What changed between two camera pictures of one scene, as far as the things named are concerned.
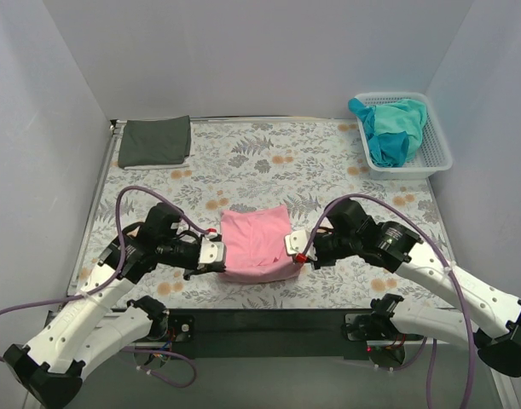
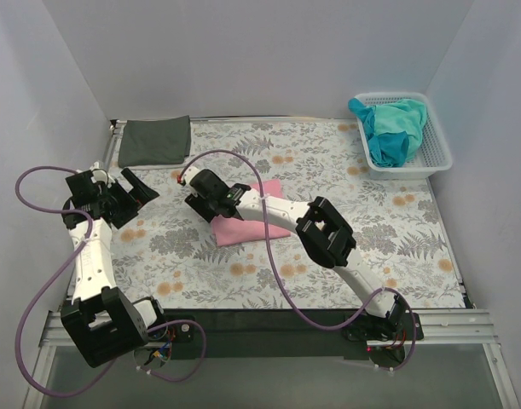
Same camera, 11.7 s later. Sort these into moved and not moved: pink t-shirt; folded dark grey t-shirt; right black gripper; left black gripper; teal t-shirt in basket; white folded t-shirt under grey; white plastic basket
Moved: pink t-shirt; left black gripper; right black gripper
Not moved: folded dark grey t-shirt; white folded t-shirt under grey; white plastic basket; teal t-shirt in basket
